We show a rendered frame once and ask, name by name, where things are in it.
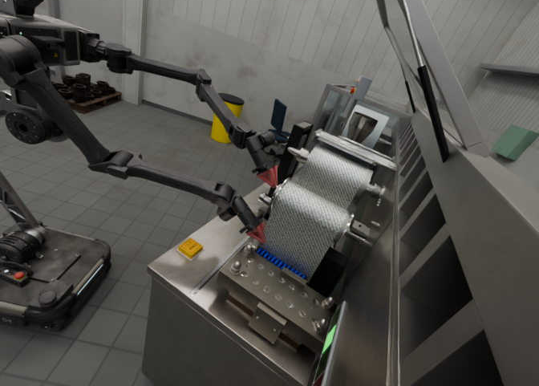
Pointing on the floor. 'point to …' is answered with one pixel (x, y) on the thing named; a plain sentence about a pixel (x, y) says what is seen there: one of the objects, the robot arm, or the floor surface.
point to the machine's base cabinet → (195, 349)
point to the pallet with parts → (83, 98)
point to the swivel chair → (278, 126)
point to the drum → (220, 122)
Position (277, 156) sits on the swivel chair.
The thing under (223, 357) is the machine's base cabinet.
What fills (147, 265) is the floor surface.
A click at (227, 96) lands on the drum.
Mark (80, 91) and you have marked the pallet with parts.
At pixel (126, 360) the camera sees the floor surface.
